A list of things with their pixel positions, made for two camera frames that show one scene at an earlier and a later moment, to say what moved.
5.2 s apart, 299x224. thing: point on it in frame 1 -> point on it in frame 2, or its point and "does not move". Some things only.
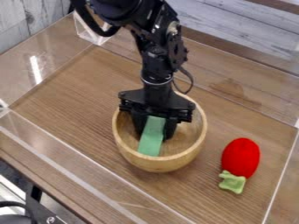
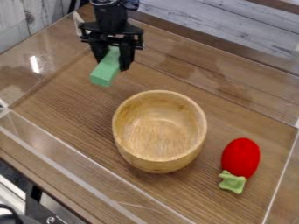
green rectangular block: x=151 y=142 -> x=107 y=68
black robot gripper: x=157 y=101 -> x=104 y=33
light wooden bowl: x=177 y=151 does not move
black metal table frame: x=42 y=213 does not move
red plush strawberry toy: x=241 y=158 does not move
